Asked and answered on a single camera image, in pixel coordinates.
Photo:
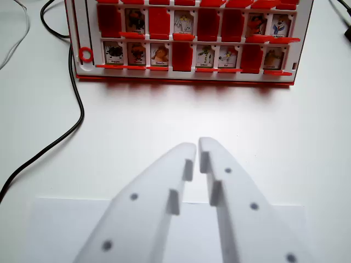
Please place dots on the red flap of Mouche window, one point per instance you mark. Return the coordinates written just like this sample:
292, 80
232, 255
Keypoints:
136, 67

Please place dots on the white paper sheet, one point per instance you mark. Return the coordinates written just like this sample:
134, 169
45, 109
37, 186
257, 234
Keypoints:
55, 233

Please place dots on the red and white game board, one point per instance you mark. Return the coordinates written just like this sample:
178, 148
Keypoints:
85, 33

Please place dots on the black box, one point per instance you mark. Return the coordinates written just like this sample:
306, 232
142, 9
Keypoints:
348, 35

